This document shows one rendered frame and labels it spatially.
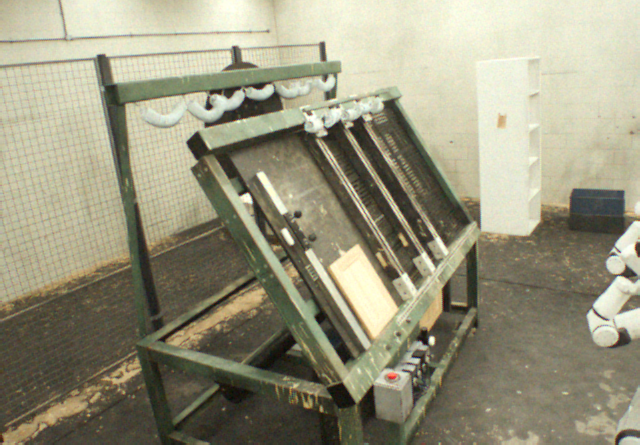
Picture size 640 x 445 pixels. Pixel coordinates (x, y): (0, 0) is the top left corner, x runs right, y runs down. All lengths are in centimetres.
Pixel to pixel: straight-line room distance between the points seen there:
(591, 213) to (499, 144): 135
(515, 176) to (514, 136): 47
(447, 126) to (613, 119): 229
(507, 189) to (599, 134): 168
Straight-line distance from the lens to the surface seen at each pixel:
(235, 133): 228
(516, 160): 615
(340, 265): 247
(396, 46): 814
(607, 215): 650
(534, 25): 741
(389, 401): 213
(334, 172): 273
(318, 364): 221
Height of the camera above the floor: 215
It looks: 16 degrees down
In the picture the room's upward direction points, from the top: 6 degrees counter-clockwise
